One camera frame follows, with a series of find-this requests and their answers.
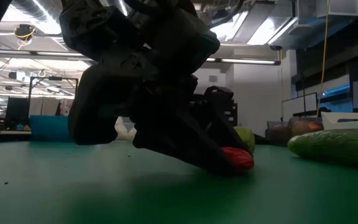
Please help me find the blue plastic bin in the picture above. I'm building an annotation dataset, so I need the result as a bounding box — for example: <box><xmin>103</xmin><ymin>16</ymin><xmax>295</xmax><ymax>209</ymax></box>
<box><xmin>29</xmin><ymin>114</ymin><xmax>74</xmax><ymax>143</ymax></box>

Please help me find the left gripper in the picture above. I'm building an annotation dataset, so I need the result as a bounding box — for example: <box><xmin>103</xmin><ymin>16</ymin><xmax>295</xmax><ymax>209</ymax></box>
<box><xmin>60</xmin><ymin>0</ymin><xmax>220</xmax><ymax>94</ymax></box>

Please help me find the black gantry frame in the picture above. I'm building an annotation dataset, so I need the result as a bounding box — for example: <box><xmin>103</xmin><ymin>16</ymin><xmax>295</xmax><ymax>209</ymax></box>
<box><xmin>28</xmin><ymin>76</ymin><xmax>80</xmax><ymax>118</ymax></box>

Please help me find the long ceiling light strip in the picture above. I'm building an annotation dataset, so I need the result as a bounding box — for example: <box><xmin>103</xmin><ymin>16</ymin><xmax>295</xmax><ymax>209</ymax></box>
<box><xmin>0</xmin><ymin>49</ymin><xmax>88</xmax><ymax>59</ymax></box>
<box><xmin>206</xmin><ymin>57</ymin><xmax>282</xmax><ymax>66</ymax></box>

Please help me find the dark green cucumber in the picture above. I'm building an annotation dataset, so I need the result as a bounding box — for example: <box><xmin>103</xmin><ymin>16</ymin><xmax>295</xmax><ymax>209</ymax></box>
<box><xmin>287</xmin><ymin>128</ymin><xmax>358</xmax><ymax>172</ymax></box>

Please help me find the yellow hanging cable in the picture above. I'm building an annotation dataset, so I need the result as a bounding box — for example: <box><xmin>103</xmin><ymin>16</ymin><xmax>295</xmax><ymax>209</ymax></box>
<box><xmin>316</xmin><ymin>0</ymin><xmax>331</xmax><ymax>110</ymax></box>

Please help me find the black cabinet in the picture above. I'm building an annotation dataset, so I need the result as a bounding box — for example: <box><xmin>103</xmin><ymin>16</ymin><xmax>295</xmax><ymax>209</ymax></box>
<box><xmin>228</xmin><ymin>99</ymin><xmax>238</xmax><ymax>127</ymax></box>

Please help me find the small red pepper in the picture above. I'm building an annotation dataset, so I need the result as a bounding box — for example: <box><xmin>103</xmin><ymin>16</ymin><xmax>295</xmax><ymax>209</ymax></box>
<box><xmin>221</xmin><ymin>146</ymin><xmax>255</xmax><ymax>174</ymax></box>

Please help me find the white plastic bin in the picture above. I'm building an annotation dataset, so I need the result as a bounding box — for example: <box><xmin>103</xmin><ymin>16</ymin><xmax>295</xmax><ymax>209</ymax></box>
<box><xmin>321</xmin><ymin>111</ymin><xmax>358</xmax><ymax>131</ymax></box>

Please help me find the green table mat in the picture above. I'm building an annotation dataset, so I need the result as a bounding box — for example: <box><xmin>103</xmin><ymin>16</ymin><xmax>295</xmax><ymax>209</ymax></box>
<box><xmin>0</xmin><ymin>139</ymin><xmax>358</xmax><ymax>224</ymax></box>

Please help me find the grey translucent plastic bin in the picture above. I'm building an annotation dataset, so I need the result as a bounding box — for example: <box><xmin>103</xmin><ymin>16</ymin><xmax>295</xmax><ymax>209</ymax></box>
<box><xmin>265</xmin><ymin>116</ymin><xmax>325</xmax><ymax>147</ymax></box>

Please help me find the black monitor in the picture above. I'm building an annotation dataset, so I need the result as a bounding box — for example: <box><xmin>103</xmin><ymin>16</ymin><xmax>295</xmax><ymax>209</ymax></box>
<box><xmin>6</xmin><ymin>97</ymin><xmax>30</xmax><ymax>128</ymax></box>

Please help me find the red and green bell pepper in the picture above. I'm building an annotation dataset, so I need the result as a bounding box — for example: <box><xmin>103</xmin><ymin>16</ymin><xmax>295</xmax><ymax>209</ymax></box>
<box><xmin>233</xmin><ymin>126</ymin><xmax>256</xmax><ymax>155</ymax></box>

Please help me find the yellow ceiling cable reel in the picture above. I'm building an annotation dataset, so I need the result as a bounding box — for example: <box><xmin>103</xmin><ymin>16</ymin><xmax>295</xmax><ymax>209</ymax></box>
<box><xmin>13</xmin><ymin>24</ymin><xmax>37</xmax><ymax>41</ymax></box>

